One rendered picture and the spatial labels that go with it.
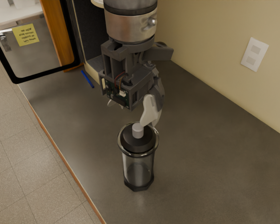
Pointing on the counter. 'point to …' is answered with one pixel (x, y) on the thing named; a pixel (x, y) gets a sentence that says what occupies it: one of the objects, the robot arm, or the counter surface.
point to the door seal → (46, 72)
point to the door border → (49, 70)
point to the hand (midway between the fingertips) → (140, 111)
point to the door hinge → (76, 30)
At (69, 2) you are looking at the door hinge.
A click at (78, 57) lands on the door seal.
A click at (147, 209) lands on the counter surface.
